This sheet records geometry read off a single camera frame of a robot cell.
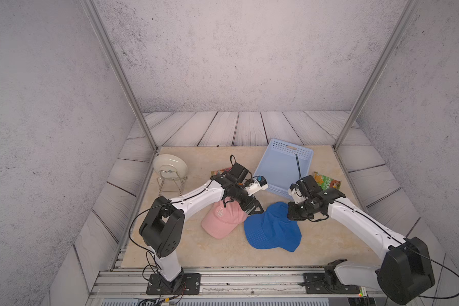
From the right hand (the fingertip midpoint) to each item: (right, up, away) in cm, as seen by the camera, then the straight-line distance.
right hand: (289, 215), depth 81 cm
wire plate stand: (-54, +13, +11) cm, 56 cm away
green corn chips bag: (+24, +12, +18) cm, 32 cm away
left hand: (-12, +4, 0) cm, 12 cm away
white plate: (-54, +20, +12) cm, 59 cm away
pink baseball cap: (-29, -4, +5) cm, 29 cm away
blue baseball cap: (-7, -6, 0) cm, 9 cm away
